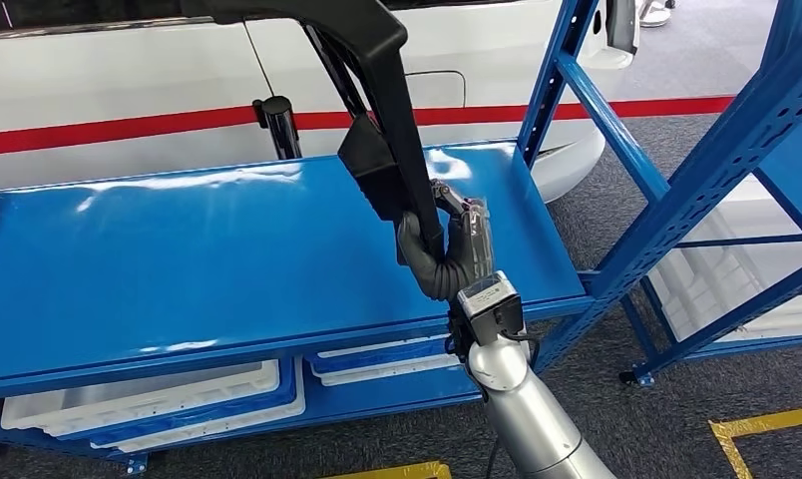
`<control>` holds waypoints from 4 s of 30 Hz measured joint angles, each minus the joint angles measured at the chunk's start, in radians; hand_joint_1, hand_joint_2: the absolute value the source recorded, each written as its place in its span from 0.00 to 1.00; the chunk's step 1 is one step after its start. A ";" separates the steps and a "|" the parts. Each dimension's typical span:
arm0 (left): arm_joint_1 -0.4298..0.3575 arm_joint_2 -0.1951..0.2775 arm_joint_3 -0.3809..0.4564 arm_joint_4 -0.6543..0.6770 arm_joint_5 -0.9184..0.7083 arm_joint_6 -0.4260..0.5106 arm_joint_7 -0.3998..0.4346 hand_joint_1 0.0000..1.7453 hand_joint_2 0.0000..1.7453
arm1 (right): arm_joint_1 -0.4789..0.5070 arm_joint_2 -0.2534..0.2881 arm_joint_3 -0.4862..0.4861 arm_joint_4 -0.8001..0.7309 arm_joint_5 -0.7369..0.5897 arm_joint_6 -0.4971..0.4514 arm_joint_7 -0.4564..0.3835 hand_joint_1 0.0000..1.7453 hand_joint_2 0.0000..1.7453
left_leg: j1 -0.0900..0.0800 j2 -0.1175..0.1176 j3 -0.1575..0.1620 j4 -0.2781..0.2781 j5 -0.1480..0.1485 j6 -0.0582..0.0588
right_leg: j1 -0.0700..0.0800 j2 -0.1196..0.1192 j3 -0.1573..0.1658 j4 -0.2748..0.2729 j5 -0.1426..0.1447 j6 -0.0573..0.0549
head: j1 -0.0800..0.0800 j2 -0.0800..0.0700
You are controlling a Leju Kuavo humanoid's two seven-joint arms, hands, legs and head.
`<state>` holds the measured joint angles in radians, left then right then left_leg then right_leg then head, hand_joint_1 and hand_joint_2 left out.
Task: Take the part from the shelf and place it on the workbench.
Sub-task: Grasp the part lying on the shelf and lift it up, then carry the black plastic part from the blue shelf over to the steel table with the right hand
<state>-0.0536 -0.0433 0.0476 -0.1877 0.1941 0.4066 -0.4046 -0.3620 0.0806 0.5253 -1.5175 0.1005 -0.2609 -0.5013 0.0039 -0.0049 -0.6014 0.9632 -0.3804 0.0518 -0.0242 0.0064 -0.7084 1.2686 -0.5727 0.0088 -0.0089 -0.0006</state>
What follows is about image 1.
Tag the white round base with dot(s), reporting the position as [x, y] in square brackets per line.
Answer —
[655, 13]

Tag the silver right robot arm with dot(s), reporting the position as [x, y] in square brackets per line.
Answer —
[533, 416]

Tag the black plastic plate bracket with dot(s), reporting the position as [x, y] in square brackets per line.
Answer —
[388, 99]

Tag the blue metal shelf rack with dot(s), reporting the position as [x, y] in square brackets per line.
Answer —
[797, 165]
[143, 264]

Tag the white car with red stripe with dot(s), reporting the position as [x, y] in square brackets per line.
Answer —
[110, 73]

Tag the black stanchion post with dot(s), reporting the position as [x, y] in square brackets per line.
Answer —
[281, 129]

